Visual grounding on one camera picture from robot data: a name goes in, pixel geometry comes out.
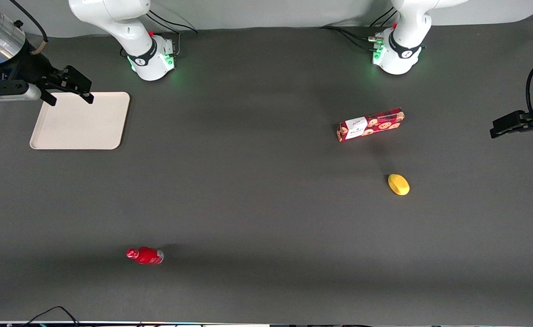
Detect red coke bottle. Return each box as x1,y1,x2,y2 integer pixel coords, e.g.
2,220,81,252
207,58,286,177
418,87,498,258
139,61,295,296
126,246,164,265

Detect beige plastic tray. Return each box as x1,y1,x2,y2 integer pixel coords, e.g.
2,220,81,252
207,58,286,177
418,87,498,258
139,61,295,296
30,92,130,150

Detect black arm base cables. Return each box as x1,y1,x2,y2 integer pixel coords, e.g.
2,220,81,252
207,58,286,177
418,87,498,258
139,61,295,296
319,7,396,51
145,9,199,57

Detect red cookie box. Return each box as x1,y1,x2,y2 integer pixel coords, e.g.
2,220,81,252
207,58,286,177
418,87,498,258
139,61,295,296
336,107,405,143

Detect black right arm base cables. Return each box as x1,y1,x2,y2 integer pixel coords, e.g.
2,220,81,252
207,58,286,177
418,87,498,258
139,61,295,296
145,9,199,57

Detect black left arm base cables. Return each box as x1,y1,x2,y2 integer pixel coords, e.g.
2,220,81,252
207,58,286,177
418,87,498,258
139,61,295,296
319,7,396,51

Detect yellow lemon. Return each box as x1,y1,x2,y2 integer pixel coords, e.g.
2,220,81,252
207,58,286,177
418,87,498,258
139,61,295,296
388,173,410,196

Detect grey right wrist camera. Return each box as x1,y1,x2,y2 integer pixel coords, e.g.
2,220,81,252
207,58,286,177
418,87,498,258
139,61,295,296
0,81,43,104

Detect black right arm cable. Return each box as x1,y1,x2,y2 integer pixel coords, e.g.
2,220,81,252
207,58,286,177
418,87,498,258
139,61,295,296
9,0,49,56

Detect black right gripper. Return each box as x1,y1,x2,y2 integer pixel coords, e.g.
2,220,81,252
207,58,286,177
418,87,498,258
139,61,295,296
0,43,95,107

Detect black cable at table edge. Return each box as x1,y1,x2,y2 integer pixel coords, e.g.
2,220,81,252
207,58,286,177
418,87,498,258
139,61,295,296
21,306,82,327

